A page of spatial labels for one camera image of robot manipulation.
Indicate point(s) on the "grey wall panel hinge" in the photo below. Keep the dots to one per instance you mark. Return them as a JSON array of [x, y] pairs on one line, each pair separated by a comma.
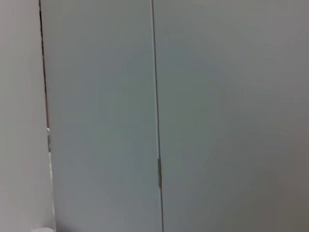
[[159, 172]]

